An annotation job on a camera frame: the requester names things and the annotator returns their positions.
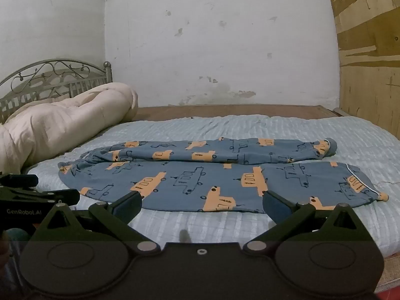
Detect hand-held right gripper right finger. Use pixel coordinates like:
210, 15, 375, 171
242, 190, 375, 254

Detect cream rolled comforter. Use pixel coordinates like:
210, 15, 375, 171
0, 82, 140, 176

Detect yellow wooden board panel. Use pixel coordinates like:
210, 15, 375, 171
323, 0, 400, 136

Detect light blue striped mattress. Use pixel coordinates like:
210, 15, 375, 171
22, 114, 400, 257

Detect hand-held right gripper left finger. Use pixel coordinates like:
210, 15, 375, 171
29, 190, 162, 254

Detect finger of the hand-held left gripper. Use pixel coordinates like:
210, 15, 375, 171
19, 188, 81, 209
0, 174, 39, 189

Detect blue pants with orange print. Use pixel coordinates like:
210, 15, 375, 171
58, 137, 390, 215

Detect brown wooden bed frame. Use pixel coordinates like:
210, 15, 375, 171
128, 104, 341, 122

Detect grey metal headboard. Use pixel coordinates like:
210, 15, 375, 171
0, 58, 113, 126

